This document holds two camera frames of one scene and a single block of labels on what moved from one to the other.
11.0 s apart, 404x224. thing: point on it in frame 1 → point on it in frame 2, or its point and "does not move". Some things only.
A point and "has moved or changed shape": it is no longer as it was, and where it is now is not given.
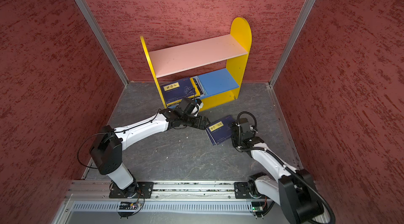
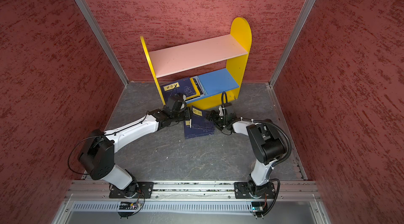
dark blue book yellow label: (177, 90) does not move
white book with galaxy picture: (202, 91) does not move
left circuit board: (128, 205) does not move
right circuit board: (257, 206) does not move
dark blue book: (222, 130) has moved or changed shape
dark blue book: (213, 143) → (198, 126)
